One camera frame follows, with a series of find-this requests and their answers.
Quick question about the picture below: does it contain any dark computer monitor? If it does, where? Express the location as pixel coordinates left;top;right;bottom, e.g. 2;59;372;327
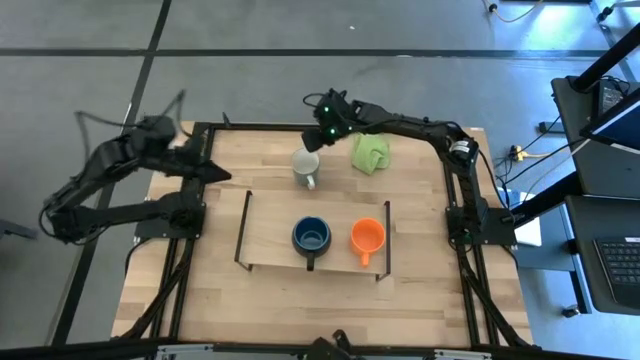
579;97;640;151

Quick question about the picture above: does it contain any white paper sheet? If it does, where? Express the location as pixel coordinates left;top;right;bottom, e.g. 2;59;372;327
513;192;543;248

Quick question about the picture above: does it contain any dark blue mug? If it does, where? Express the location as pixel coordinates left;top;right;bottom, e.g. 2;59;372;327
291;215;333;273

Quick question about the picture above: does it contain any black desk with monitor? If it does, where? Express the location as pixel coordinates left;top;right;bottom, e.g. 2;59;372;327
550;74;640;187

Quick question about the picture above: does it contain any large grey white mug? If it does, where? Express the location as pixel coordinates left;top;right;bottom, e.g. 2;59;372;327
290;146;322;192

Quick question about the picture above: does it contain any small orange cup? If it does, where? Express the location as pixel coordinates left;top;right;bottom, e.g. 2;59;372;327
349;217;388;268

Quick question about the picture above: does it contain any black power brick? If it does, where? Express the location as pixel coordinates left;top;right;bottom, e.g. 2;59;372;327
594;79;627;117

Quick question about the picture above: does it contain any black aluminium table frame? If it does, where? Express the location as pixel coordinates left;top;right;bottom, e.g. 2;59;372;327
119;111;534;352

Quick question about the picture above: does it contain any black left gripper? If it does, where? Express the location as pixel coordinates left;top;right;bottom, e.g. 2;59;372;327
168;141;233;183

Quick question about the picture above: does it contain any green microfibre cloth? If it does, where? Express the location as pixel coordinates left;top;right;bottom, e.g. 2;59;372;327
349;130;392;177

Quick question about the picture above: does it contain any black diagonal pole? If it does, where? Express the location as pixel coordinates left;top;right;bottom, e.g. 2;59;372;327
568;37;640;94

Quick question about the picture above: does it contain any yellow plug connector cable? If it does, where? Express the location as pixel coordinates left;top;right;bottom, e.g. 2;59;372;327
508;144;552;162

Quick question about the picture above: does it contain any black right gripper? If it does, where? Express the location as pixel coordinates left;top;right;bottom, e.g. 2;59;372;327
301;89;360;154

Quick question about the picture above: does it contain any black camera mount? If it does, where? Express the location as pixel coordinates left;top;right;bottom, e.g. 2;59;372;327
306;328;352;360

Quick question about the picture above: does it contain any wooden shelf with black legs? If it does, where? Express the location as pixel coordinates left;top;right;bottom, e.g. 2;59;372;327
234;189;394;282

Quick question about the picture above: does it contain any grey furniture leg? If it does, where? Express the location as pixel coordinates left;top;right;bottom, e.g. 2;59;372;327
0;217;39;242

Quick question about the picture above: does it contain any black keyboard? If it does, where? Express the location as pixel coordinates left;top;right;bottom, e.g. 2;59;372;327
593;236;640;309

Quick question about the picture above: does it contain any black desk with keyboard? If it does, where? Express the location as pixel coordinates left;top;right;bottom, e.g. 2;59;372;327
563;193;640;317

